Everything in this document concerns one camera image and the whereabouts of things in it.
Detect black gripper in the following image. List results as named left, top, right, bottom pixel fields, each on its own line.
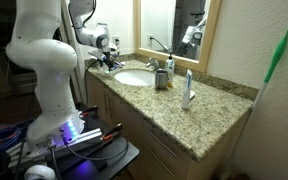
left=102, top=49, right=120, bottom=73

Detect white sink basin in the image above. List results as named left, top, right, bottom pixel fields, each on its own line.
left=113, top=68, right=157, bottom=87

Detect chrome faucet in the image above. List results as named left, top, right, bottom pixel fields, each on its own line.
left=145, top=57, right=162, bottom=72

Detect black orange clamp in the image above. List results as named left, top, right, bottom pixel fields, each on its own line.
left=102, top=123, right=123, bottom=141
left=78, top=104, right=100, bottom=118

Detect grey metal cup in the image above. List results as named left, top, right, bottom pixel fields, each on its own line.
left=154, top=68, right=169, bottom=90

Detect white soap pump bottle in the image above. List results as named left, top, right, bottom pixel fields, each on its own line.
left=165, top=52, right=176, bottom=88

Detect wooden framed mirror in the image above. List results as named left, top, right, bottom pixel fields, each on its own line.
left=132, top=0, right=222, bottom=73

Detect black robot cart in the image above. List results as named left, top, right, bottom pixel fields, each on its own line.
left=50, top=109, right=140, bottom=180

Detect wooden vanity cabinet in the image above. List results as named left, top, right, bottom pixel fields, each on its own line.
left=85, top=71, right=252, bottom=180

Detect white round device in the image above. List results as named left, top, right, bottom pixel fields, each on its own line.
left=23, top=164, right=57, bottom=180

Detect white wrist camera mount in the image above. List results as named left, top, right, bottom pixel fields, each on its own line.
left=88, top=48, right=105, bottom=59

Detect white wall outlet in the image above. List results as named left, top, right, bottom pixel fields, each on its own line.
left=112, top=35, right=121, bottom=47

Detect white door frame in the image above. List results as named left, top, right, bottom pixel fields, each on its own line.
left=52, top=0, right=87, bottom=104

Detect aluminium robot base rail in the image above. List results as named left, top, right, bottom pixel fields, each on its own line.
left=5, top=128, right=105, bottom=168

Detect black base cable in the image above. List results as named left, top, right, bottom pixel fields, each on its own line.
left=62, top=134, right=130, bottom=162

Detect coiled blue orange cables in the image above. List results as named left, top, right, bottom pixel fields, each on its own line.
left=0, top=123, right=23, bottom=156

